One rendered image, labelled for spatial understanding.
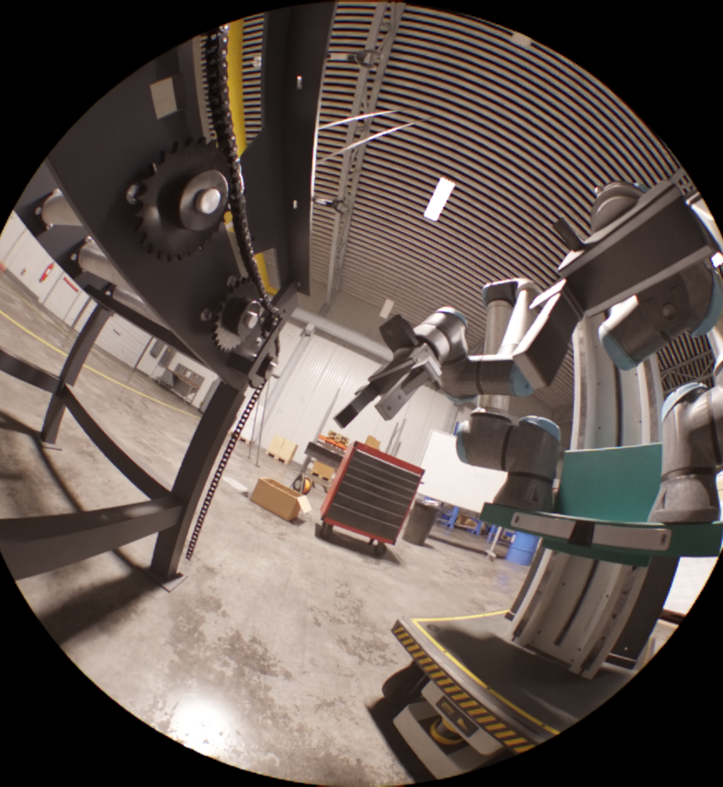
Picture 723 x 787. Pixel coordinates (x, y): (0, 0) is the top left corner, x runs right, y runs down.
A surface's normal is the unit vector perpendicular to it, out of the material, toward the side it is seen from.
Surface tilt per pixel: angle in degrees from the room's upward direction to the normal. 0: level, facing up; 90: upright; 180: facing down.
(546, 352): 97
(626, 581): 90
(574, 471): 90
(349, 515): 90
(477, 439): 100
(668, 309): 156
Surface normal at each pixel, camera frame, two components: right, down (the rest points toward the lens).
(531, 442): -0.65, -0.49
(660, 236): -0.73, 0.65
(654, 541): -0.86, -0.46
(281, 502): -0.03, -0.33
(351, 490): 0.17, -0.25
